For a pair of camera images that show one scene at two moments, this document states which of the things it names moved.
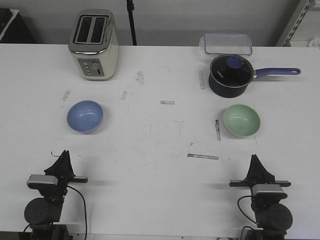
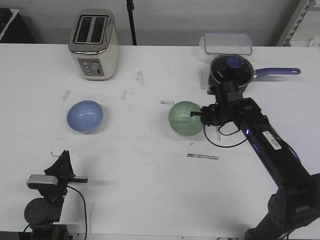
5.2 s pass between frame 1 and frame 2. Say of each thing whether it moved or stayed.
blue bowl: stayed
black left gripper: stayed
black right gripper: moved
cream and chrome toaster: stayed
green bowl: moved
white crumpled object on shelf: stayed
